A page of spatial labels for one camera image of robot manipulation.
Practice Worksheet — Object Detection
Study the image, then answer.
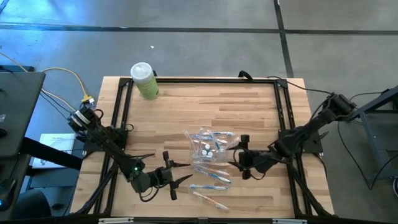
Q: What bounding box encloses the green wipes canister white lid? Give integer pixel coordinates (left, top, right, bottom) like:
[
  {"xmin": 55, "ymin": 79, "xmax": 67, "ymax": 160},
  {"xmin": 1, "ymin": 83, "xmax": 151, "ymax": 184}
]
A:
[{"xmin": 129, "ymin": 62, "xmax": 160, "ymax": 101}]

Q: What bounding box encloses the blue-grey metal stand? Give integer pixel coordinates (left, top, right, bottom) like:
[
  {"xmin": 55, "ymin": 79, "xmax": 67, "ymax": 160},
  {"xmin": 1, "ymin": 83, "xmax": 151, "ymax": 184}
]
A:
[{"xmin": 343, "ymin": 85, "xmax": 398, "ymax": 184}]

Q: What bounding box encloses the white booklet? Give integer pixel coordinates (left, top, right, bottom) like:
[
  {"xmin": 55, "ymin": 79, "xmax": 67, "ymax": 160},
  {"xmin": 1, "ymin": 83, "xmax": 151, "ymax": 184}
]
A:
[{"xmin": 32, "ymin": 133, "xmax": 76, "ymax": 169}]

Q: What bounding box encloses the black cable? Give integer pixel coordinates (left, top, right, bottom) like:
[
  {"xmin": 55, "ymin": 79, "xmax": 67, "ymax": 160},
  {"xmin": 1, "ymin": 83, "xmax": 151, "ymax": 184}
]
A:
[
  {"xmin": 336, "ymin": 123, "xmax": 398, "ymax": 190},
  {"xmin": 266, "ymin": 75, "xmax": 336, "ymax": 96}
]

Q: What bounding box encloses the black diagonal bar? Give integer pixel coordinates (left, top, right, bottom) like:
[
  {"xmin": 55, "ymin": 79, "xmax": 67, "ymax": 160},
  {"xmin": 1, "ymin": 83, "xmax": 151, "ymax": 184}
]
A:
[{"xmin": 20, "ymin": 136, "xmax": 84, "ymax": 171}]

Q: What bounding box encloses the white frame bracket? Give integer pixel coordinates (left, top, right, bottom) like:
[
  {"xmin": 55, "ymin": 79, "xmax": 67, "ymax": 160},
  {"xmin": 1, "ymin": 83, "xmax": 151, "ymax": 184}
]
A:
[
  {"xmin": 98, "ymin": 217, "xmax": 135, "ymax": 224},
  {"xmin": 272, "ymin": 218, "xmax": 308, "ymax": 224}
]

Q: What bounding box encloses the dark grey desk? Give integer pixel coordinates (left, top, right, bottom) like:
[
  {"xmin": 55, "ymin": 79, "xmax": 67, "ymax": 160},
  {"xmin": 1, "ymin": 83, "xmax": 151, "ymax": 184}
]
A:
[{"xmin": 0, "ymin": 71, "xmax": 47, "ymax": 158}]

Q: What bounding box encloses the person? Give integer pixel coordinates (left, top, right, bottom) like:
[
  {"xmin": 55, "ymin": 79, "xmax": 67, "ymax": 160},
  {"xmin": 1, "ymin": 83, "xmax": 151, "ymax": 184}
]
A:
[{"xmin": 11, "ymin": 189, "xmax": 52, "ymax": 218}]

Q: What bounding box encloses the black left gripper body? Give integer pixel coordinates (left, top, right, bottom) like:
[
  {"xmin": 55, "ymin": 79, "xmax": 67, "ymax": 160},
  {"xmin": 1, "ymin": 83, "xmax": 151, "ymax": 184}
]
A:
[{"xmin": 146, "ymin": 151, "xmax": 178, "ymax": 201}]

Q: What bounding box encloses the clear acrylic organizer box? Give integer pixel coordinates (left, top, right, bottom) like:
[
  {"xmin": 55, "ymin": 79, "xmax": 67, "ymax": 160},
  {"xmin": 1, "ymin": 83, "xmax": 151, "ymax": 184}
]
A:
[{"xmin": 188, "ymin": 136, "xmax": 231, "ymax": 164}]

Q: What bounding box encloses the yellow cable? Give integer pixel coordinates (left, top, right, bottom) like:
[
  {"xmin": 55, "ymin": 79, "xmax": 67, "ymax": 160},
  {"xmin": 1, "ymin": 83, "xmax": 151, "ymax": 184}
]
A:
[{"xmin": 0, "ymin": 51, "xmax": 95, "ymax": 113}]

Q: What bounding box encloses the black device with light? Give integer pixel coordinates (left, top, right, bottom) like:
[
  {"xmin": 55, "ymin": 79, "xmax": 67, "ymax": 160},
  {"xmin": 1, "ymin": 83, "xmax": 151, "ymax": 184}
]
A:
[{"xmin": 0, "ymin": 179, "xmax": 17, "ymax": 212}]

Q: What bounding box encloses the black strap hook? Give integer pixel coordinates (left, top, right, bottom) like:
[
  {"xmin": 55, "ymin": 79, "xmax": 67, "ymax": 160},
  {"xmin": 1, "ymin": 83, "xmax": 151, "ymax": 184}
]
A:
[{"xmin": 238, "ymin": 70, "xmax": 254, "ymax": 82}]

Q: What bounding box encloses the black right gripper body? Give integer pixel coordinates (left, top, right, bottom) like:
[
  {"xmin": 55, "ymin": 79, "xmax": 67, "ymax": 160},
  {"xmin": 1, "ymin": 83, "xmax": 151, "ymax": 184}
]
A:
[{"xmin": 238, "ymin": 134, "xmax": 275, "ymax": 181}]

